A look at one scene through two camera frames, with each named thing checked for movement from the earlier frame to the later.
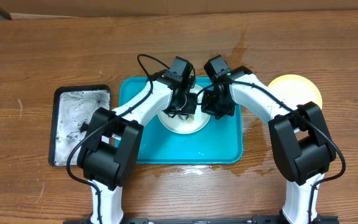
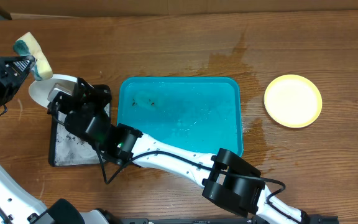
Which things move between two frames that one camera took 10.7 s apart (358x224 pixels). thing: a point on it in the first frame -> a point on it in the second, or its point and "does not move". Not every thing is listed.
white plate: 179,126 -> 40,89
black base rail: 255,219 does not move
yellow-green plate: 296,89 does not move
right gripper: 209,107 -> 96,91
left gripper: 189,109 -> 0,72
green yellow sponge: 187,117 -> 28,46
